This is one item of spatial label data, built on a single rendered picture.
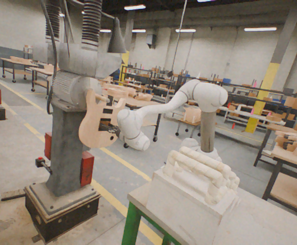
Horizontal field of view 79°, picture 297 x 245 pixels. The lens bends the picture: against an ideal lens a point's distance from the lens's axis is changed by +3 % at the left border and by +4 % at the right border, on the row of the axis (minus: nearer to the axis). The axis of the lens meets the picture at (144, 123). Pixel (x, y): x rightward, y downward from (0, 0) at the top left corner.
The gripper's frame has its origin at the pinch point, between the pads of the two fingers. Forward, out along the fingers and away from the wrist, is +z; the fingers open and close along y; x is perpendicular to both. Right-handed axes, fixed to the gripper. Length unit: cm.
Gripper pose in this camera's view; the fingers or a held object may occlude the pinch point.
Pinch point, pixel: (105, 124)
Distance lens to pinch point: 133.0
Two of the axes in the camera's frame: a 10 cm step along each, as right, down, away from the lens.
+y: 6.2, 0.2, 7.9
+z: -7.5, -3.0, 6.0
